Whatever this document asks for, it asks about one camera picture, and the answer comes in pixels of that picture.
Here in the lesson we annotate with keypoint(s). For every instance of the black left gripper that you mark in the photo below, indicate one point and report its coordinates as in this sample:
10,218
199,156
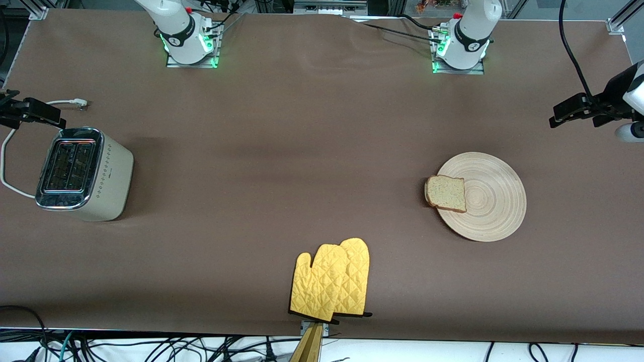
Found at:
610,95

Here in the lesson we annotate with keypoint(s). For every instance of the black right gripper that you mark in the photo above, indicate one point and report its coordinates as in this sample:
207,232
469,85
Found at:
10,111

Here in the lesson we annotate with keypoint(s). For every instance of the round wooden plate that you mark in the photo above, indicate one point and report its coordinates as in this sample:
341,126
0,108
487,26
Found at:
493,201

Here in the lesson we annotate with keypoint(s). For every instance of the slice of brown bread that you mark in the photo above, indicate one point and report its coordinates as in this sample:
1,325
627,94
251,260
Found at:
447,193

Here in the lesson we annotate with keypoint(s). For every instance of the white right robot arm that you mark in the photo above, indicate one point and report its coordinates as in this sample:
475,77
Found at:
176,30

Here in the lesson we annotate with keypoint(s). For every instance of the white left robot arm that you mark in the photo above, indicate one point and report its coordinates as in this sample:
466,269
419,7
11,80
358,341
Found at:
465,45

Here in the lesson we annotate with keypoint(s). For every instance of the cream and chrome toaster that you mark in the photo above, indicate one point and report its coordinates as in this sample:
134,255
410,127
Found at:
113,176

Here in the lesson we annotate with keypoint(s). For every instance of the brown table cover sheet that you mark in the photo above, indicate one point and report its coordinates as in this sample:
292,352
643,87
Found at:
322,100

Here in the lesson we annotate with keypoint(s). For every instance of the yellow quilted oven mitt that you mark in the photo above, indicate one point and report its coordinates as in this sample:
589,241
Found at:
358,271
317,286

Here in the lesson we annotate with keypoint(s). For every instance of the grey metal box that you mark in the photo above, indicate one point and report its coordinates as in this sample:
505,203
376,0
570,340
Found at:
329,6

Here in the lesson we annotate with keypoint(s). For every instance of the aluminium frame post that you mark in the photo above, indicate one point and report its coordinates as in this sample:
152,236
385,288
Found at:
39,10
621,22

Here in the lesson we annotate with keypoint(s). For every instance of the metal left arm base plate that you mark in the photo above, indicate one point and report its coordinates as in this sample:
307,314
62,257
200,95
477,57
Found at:
475,72

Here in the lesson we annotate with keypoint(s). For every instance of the small metal clamp bracket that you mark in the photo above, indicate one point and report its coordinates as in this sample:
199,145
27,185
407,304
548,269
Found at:
326,329

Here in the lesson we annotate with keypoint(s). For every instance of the wooden camera stand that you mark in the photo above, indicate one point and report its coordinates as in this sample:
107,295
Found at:
308,349

